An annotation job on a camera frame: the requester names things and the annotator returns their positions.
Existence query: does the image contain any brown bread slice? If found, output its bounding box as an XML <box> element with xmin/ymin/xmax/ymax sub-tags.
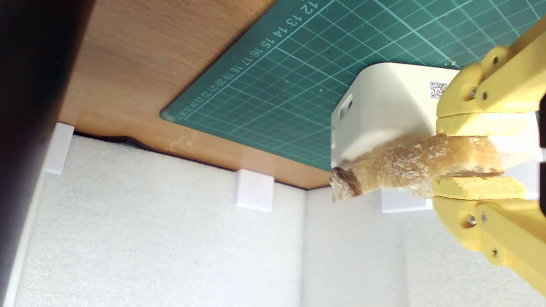
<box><xmin>329</xmin><ymin>134</ymin><xmax>505</xmax><ymax>203</ymax></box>

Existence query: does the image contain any white wall clip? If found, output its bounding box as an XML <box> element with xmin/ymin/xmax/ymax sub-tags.
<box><xmin>45</xmin><ymin>123</ymin><xmax>75</xmax><ymax>175</ymax></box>
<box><xmin>381</xmin><ymin>188</ymin><xmax>433</xmax><ymax>214</ymax></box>
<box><xmin>235</xmin><ymin>169</ymin><xmax>275</xmax><ymax>212</ymax></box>

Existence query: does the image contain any black two-slot toaster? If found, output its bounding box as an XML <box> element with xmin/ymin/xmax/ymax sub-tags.
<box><xmin>0</xmin><ymin>0</ymin><xmax>96</xmax><ymax>299</ymax></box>

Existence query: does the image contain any green cutting mat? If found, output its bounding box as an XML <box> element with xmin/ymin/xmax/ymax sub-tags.
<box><xmin>160</xmin><ymin>0</ymin><xmax>546</xmax><ymax>171</ymax></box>

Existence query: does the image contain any white block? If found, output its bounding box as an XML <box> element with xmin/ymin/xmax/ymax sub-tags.
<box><xmin>331</xmin><ymin>63</ymin><xmax>542</xmax><ymax>171</ymax></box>

